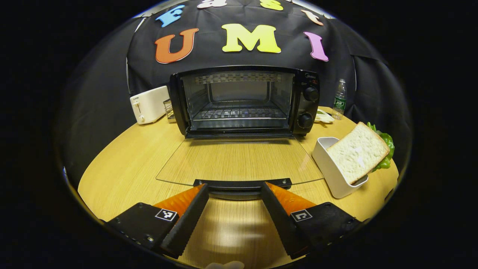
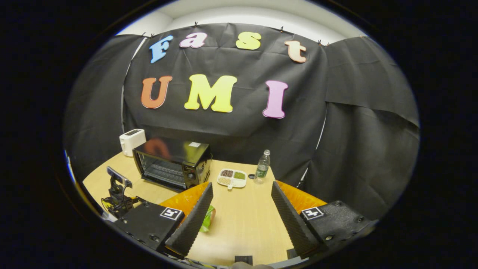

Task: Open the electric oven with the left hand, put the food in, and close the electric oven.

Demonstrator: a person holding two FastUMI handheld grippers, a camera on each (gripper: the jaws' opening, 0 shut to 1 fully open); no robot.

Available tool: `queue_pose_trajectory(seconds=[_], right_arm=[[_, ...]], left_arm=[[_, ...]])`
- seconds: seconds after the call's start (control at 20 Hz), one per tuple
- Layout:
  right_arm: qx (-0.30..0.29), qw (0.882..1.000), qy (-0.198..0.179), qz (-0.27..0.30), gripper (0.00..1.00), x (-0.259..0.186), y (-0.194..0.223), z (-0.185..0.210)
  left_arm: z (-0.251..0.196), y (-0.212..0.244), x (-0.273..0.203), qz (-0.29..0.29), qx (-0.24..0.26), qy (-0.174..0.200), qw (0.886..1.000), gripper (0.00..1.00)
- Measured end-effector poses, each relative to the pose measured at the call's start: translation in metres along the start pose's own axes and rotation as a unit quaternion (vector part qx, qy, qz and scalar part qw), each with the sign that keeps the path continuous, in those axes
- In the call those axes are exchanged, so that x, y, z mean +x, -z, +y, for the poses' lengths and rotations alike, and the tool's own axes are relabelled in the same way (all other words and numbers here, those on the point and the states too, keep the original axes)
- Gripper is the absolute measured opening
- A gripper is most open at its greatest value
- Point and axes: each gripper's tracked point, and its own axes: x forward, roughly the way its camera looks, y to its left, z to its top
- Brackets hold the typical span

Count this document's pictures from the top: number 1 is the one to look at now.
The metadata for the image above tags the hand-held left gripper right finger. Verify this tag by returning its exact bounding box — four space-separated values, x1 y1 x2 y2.
261 182 362 260

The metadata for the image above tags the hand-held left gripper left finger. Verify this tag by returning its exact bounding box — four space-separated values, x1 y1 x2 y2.
106 183 209 259

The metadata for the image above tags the white bread lettuce sandwich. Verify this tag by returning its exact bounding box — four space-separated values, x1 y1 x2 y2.
326 122 395 185

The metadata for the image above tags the black electric oven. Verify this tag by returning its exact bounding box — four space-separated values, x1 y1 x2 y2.
156 65 324 200

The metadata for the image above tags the white plastic tray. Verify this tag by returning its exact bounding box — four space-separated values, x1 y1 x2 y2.
312 137 369 199

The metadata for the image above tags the white divided plate with grains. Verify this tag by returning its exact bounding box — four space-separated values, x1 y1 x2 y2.
314 108 335 124

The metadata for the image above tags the white toaster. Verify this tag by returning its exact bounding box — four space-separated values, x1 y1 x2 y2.
130 86 170 125

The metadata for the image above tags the clear plastic water bottle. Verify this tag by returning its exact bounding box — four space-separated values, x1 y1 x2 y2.
332 79 347 120

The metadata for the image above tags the black backdrop cloth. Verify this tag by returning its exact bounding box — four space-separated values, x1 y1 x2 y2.
56 0 413 187

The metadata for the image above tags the wire mesh basket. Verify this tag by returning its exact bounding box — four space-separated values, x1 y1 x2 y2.
163 99 176 120

